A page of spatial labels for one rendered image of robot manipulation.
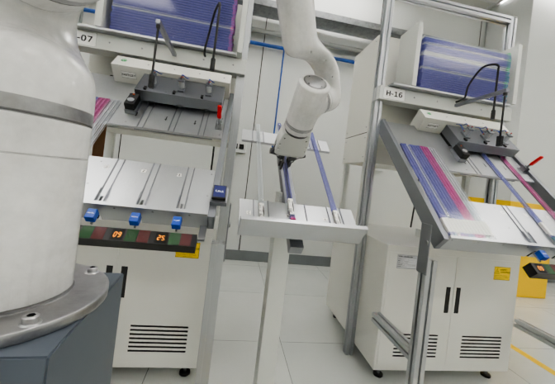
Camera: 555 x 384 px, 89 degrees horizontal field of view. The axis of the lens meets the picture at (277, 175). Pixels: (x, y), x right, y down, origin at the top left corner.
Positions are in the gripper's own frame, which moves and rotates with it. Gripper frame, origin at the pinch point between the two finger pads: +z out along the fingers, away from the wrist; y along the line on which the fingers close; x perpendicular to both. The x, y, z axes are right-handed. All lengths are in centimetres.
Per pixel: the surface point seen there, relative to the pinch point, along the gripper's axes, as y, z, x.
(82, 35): 85, 4, -60
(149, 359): 38, 69, 48
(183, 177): 32.1, 7.5, 5.2
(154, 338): 38, 64, 42
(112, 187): 51, 7, 12
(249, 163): -6, 139, -123
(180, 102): 40, 9, -33
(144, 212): 39.9, 5.9, 20.4
